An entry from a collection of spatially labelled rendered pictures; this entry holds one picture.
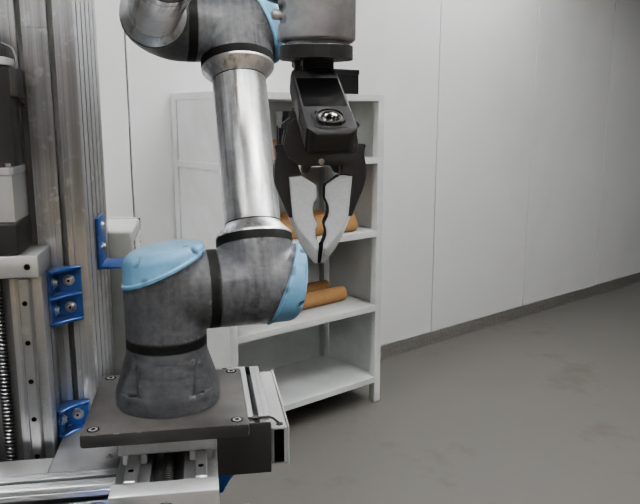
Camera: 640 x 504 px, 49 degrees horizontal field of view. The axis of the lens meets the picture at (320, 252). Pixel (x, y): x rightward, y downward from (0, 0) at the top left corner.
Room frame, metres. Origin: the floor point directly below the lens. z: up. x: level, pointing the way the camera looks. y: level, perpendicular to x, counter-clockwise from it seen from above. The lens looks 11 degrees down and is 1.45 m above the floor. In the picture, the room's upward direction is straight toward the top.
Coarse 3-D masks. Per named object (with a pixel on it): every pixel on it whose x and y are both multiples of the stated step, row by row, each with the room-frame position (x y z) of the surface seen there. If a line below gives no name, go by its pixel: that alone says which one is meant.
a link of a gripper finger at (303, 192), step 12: (300, 180) 0.68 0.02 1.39; (300, 192) 0.68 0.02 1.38; (312, 192) 0.68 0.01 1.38; (300, 204) 0.68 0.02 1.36; (312, 204) 0.68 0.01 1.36; (300, 216) 0.68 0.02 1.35; (312, 216) 0.68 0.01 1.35; (300, 228) 0.68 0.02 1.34; (312, 228) 0.68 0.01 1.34; (300, 240) 0.69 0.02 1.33; (312, 240) 0.68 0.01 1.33; (312, 252) 0.69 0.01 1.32
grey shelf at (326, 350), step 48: (192, 96) 3.07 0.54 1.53; (288, 96) 3.08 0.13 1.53; (384, 96) 3.45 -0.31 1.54; (192, 144) 3.09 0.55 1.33; (192, 192) 3.10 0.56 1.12; (240, 336) 2.92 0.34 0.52; (288, 336) 3.62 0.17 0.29; (336, 336) 3.71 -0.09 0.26; (288, 384) 3.32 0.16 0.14; (336, 384) 3.32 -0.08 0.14
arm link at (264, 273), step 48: (192, 0) 1.12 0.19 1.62; (240, 0) 1.14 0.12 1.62; (192, 48) 1.12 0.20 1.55; (240, 48) 1.11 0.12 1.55; (240, 96) 1.09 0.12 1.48; (240, 144) 1.06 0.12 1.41; (240, 192) 1.04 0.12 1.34; (240, 240) 1.00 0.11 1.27; (288, 240) 1.03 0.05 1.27; (240, 288) 0.96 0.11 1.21; (288, 288) 0.98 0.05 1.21
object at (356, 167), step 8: (360, 144) 0.69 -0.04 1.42; (360, 152) 0.69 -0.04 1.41; (352, 160) 0.69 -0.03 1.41; (360, 160) 0.69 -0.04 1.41; (344, 168) 0.69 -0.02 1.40; (352, 168) 0.69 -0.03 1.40; (360, 168) 0.69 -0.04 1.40; (352, 176) 0.69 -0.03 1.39; (360, 176) 0.69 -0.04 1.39; (352, 184) 0.69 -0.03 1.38; (360, 184) 0.69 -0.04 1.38; (352, 192) 0.69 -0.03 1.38; (360, 192) 0.69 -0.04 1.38; (352, 200) 0.69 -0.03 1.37; (352, 208) 0.69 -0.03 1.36
